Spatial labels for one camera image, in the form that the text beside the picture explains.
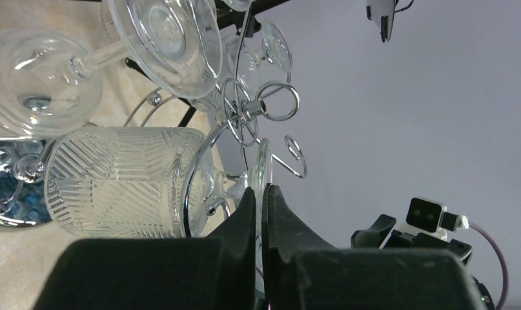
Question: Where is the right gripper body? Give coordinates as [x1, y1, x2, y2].
[351, 214, 473, 265]

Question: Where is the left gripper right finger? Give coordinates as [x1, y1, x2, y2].
[261, 184, 488, 309]

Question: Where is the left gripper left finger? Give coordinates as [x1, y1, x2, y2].
[34, 188, 256, 309]

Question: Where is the glass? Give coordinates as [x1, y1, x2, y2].
[0, 1, 222, 140]
[187, 20, 294, 113]
[43, 126, 273, 240]

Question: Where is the chrome wine glass rack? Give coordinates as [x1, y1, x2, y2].
[0, 77, 300, 238]

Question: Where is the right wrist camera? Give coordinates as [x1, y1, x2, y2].
[400, 197, 470, 241]

